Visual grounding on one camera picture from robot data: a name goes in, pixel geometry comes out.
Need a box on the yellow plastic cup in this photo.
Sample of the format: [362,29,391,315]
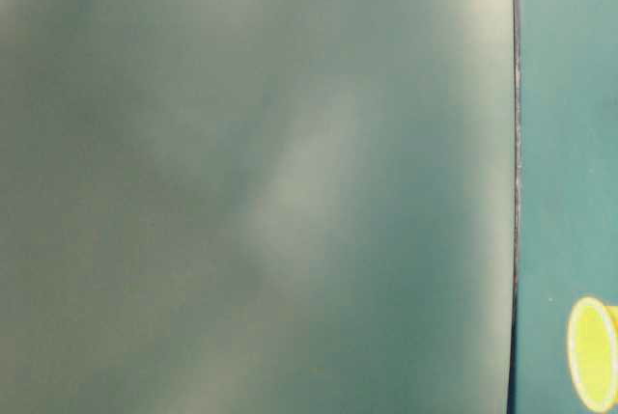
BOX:
[566,296,617,413]

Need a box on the green table mat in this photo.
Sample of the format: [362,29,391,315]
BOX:
[1,0,514,413]

